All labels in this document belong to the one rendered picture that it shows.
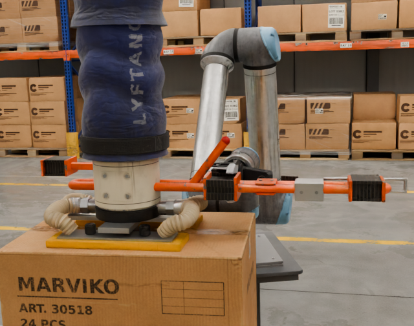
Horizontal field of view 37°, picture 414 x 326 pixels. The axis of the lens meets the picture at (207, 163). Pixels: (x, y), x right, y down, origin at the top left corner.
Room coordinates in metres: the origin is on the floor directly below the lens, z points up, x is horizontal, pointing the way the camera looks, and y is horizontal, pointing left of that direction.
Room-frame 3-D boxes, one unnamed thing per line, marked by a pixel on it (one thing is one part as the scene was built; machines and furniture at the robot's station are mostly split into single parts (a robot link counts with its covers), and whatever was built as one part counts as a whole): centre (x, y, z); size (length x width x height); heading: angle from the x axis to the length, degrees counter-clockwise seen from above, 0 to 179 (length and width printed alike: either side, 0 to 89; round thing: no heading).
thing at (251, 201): (1.83, -0.10, 1.08); 0.12 x 0.09 x 0.12; 76
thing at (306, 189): (1.48, -0.25, 1.19); 0.07 x 0.07 x 0.04; 79
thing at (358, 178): (1.45, -0.38, 1.20); 0.08 x 0.07 x 0.05; 79
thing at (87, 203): (1.56, 0.21, 1.13); 0.34 x 0.25 x 0.06; 79
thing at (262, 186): (1.65, -0.01, 1.20); 0.93 x 0.30 x 0.04; 79
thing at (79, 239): (1.47, 0.23, 1.09); 0.34 x 0.10 x 0.05; 79
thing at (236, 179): (1.52, -0.04, 1.20); 0.10 x 0.08 x 0.06; 169
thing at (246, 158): (1.74, -0.09, 1.20); 0.09 x 0.05 x 0.10; 77
